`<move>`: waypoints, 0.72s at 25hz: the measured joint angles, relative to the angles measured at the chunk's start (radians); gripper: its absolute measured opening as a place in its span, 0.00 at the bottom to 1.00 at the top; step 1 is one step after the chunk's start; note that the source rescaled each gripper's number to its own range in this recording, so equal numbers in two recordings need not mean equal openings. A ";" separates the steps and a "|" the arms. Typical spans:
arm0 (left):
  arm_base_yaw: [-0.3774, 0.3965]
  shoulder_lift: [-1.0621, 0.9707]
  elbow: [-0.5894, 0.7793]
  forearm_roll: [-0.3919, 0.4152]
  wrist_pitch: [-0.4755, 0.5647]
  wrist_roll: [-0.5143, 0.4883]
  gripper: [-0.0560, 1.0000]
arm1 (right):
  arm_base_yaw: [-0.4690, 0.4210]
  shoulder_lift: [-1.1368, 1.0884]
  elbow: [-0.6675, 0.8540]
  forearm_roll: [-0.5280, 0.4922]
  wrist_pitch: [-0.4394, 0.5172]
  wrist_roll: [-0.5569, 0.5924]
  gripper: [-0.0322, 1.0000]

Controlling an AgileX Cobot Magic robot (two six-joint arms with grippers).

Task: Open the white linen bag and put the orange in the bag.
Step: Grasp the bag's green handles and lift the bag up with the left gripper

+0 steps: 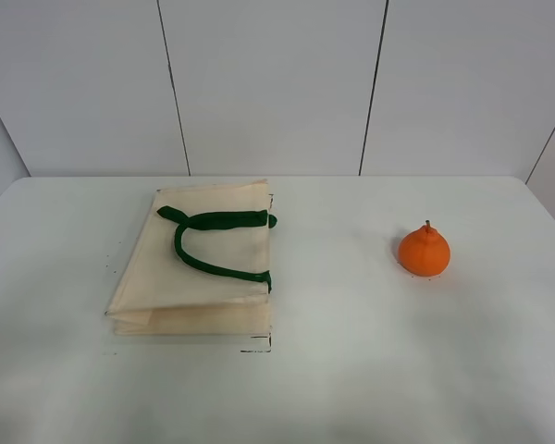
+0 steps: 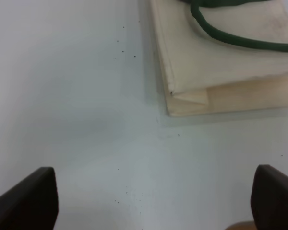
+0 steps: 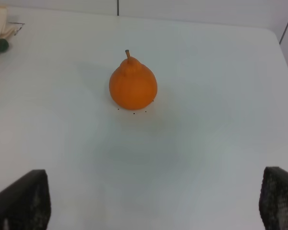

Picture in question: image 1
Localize white linen bag green handles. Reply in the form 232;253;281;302
105;179;277;338

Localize orange fruit with stem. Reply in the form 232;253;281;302
397;220;451;278

